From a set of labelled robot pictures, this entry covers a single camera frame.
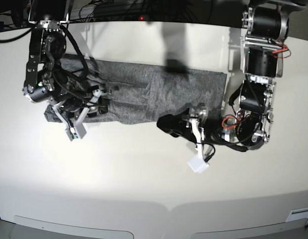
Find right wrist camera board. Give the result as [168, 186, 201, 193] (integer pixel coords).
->
[65, 127, 87, 141]

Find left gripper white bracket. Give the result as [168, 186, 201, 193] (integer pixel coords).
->
[156, 103, 234, 174]

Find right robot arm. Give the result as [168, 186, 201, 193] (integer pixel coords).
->
[22, 0, 107, 140]

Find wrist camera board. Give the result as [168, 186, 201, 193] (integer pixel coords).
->
[65, 127, 87, 141]
[187, 155, 210, 174]

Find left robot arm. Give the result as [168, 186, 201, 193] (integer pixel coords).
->
[157, 0, 308, 173]

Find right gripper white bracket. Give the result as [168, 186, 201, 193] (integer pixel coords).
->
[48, 86, 109, 139]

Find black power strip with LED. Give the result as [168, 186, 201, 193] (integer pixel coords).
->
[86, 11, 164, 22]

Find grey long-sleeve T-shirt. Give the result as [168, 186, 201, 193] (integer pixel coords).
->
[43, 53, 228, 125]

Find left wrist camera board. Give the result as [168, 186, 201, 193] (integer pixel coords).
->
[187, 155, 210, 174]

